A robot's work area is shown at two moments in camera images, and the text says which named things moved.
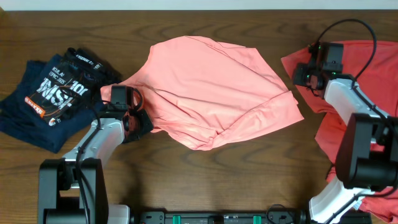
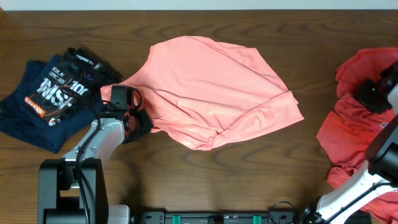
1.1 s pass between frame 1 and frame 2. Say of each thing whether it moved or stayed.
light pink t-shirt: stayed
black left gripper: stayed
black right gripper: moved
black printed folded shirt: stayed
